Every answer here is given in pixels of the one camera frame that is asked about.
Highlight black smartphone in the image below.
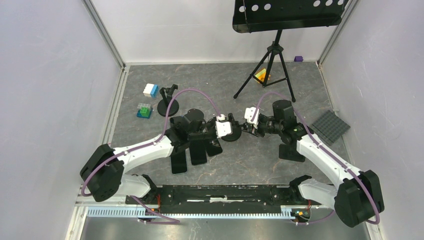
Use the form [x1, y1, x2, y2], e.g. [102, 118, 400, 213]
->
[204, 139, 223, 157]
[170, 150, 188, 175]
[189, 141, 207, 166]

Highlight black round-base phone stand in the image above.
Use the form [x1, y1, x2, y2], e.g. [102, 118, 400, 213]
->
[221, 113, 246, 142]

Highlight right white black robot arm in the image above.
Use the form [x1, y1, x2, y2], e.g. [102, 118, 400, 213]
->
[243, 100, 385, 228]

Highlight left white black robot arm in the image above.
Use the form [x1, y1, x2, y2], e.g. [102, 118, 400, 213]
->
[80, 108, 226, 204]

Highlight black square-base phone holder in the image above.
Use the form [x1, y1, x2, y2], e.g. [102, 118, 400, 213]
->
[278, 144, 306, 163]

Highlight far black phone stand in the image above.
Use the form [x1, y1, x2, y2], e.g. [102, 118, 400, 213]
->
[157, 84, 179, 117]

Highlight black music stand tripod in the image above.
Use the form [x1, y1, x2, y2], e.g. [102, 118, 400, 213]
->
[232, 0, 348, 102]

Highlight orange yellow block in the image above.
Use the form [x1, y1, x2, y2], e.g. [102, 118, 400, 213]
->
[253, 68, 267, 84]

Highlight grey studded baseplate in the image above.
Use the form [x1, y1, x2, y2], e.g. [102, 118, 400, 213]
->
[311, 110, 351, 146]

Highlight green white blue blocks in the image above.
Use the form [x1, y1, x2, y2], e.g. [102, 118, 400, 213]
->
[136, 103, 153, 119]

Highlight white and blue blocks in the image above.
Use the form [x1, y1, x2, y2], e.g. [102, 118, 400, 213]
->
[142, 83, 159, 98]

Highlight purple block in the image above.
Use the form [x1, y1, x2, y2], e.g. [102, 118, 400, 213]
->
[293, 55, 304, 62]

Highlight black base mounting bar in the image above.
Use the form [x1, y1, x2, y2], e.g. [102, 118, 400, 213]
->
[141, 184, 310, 214]

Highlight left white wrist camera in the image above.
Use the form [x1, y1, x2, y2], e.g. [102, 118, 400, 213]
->
[215, 114, 233, 139]

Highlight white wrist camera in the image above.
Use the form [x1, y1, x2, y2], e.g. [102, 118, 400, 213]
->
[215, 114, 233, 139]
[244, 107, 259, 128]

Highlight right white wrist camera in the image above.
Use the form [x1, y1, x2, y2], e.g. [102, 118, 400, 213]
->
[244, 107, 259, 128]

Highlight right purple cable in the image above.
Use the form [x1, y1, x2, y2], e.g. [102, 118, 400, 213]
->
[250, 91, 381, 226]

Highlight purple cable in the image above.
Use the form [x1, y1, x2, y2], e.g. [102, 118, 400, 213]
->
[80, 88, 226, 225]
[250, 91, 381, 226]

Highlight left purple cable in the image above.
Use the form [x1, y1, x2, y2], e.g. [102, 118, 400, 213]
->
[80, 88, 226, 225]

